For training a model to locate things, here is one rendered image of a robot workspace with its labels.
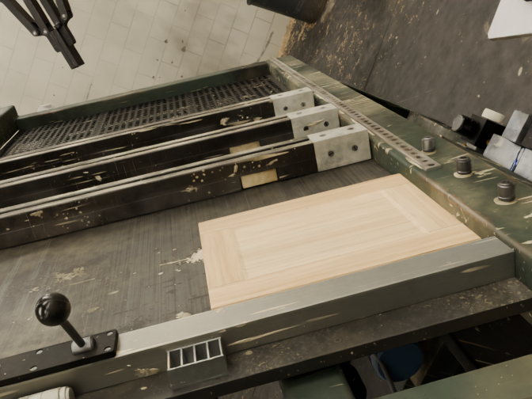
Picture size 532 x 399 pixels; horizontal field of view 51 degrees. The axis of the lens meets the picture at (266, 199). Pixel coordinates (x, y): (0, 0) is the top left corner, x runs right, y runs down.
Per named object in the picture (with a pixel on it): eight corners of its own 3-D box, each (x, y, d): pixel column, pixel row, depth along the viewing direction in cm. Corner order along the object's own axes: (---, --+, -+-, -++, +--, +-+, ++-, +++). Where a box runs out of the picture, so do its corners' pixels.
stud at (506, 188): (518, 200, 85) (518, 182, 84) (503, 204, 84) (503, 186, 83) (509, 195, 87) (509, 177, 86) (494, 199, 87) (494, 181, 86)
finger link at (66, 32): (55, 18, 98) (69, 9, 97) (71, 45, 99) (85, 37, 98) (51, 19, 96) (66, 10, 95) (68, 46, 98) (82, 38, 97)
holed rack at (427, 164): (442, 168, 102) (442, 165, 102) (427, 171, 102) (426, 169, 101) (274, 58, 254) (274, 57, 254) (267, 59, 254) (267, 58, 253)
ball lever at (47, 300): (102, 360, 71) (64, 312, 60) (72, 368, 71) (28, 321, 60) (100, 333, 73) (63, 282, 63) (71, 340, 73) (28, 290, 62)
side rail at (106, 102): (272, 87, 250) (267, 62, 246) (23, 144, 241) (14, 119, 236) (269, 84, 258) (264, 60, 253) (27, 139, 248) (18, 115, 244)
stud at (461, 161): (474, 174, 97) (473, 157, 95) (461, 177, 96) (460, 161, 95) (467, 169, 99) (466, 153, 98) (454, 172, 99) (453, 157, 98)
